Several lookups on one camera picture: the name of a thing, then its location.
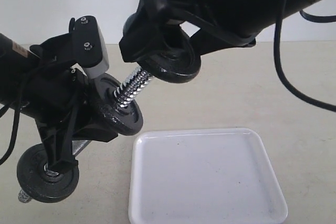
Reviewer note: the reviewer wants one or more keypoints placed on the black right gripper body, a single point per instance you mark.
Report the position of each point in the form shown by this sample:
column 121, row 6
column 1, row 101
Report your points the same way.
column 222, row 23

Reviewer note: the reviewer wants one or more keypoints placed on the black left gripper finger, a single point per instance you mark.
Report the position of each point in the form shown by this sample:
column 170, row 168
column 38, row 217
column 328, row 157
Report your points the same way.
column 56, row 138
column 93, row 131

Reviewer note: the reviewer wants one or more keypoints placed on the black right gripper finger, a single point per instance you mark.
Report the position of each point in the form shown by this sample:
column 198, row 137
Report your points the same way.
column 161, row 11
column 143, row 39

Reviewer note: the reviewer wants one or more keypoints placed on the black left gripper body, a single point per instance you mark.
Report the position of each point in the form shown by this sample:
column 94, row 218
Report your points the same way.
column 50, row 99

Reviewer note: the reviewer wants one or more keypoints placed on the black weight plate end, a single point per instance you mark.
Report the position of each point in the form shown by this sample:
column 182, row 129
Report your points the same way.
column 125, row 121

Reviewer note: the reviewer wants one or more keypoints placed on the chrome threaded dumbbell bar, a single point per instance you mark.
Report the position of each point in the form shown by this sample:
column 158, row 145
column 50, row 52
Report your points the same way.
column 125, row 94

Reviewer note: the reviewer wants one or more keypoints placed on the black weight plate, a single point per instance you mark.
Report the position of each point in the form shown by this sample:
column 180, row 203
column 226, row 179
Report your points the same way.
column 39, row 184
column 180, row 70

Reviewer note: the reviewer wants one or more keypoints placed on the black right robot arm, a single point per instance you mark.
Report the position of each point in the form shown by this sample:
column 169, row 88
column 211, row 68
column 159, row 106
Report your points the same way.
column 204, row 25

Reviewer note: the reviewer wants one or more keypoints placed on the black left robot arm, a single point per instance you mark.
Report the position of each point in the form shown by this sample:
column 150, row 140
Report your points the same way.
column 14, row 57

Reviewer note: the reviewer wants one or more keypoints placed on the white rectangular plastic tray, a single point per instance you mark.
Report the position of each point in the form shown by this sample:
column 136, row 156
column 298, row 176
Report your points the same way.
column 203, row 176

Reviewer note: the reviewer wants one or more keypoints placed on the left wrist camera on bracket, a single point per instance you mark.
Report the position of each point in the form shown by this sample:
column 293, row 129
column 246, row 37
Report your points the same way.
column 83, row 44

